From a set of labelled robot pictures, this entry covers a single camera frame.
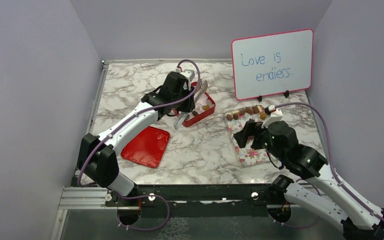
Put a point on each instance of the red chocolate box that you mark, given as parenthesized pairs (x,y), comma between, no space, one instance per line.
(204,107)

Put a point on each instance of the floral serving tray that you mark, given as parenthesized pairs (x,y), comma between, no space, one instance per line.
(253,153)

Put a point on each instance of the caramel swirl chocolate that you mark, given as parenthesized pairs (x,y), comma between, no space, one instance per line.
(262,116)

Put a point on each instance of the pink framed whiteboard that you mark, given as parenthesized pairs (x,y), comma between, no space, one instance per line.
(272,64)

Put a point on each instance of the red box lid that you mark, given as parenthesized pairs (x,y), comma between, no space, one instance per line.
(147,148)

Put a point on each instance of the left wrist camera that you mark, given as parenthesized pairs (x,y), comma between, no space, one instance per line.
(189,75)

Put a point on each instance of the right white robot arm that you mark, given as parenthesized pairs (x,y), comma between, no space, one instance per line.
(347,210)

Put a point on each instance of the brown oval chocolate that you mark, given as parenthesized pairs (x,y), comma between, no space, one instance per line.
(229,117)

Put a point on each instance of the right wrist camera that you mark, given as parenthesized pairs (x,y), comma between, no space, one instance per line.
(273,114)

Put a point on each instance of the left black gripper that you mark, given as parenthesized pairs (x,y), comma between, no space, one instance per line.
(189,105)

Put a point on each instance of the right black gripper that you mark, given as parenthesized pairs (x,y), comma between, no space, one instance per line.
(252,127)

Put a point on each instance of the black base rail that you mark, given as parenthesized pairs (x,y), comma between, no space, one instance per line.
(198,200)

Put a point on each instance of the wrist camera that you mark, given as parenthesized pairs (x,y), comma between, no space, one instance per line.
(273,114)
(189,75)

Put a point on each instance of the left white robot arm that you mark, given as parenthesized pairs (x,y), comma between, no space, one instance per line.
(97,158)

